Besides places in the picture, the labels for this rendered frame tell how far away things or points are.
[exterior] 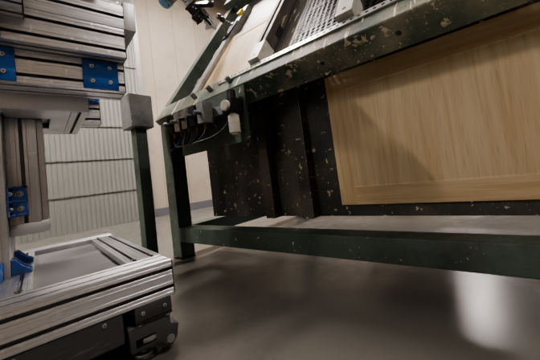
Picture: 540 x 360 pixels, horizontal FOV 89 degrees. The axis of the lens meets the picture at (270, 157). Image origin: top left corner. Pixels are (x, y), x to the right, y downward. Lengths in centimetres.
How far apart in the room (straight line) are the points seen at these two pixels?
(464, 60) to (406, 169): 39
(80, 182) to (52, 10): 343
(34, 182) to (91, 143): 327
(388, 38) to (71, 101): 98
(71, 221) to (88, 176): 58
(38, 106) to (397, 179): 118
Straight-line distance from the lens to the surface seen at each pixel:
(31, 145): 112
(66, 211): 426
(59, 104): 103
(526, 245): 90
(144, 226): 160
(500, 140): 108
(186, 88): 190
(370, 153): 115
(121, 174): 436
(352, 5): 109
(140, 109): 162
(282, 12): 157
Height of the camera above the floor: 42
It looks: 4 degrees up
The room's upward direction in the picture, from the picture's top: 7 degrees counter-clockwise
